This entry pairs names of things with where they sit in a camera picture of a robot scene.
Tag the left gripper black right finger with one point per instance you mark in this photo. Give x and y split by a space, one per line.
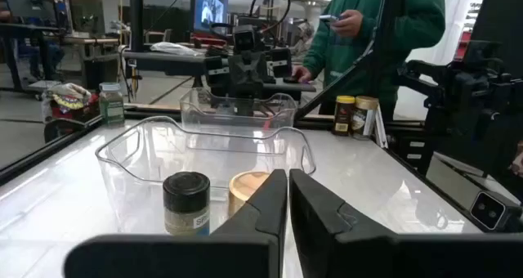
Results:
347 249

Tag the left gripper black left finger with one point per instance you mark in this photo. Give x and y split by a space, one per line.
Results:
245 253

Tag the furikake jar tan lid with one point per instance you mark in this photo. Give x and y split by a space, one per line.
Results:
243 186
363 118

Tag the black-lid spice jar blue label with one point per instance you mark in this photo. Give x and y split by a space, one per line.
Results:
186 188

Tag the chili onion jar yellow lid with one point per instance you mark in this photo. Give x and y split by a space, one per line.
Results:
342 118

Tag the green-lid spice jar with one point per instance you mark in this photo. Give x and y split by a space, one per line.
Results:
111 108

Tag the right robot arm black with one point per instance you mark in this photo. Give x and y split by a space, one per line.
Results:
280 63

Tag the person's hand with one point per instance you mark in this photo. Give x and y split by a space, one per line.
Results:
301 73
349 24

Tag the clear plastic storage bin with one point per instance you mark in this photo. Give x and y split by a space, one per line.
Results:
143 188
196 114

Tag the computer monitor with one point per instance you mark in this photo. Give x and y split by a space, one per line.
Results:
208 8

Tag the white plastic bag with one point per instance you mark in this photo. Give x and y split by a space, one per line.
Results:
171 49

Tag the mobile phone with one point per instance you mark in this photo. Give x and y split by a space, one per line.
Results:
327 18

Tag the white card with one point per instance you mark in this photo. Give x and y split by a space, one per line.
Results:
381 131

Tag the wooden workbench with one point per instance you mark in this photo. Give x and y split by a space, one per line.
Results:
81 41

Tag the colourful bag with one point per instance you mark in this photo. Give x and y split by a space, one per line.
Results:
67 100

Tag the person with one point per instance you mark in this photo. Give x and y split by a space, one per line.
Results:
425 16

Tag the black equipment stand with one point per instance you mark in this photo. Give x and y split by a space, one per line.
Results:
470 98

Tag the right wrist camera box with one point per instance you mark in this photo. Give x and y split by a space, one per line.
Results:
244 39

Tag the black diagonal frame strut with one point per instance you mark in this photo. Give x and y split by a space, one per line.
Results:
327 89

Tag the black vertical post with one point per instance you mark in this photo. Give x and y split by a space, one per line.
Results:
137 16

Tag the black table-level camera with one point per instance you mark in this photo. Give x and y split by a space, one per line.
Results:
488 210

